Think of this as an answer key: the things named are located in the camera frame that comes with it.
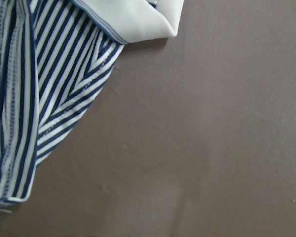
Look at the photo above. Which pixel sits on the blue white striped polo shirt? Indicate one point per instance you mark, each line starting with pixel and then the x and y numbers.
pixel 55 57

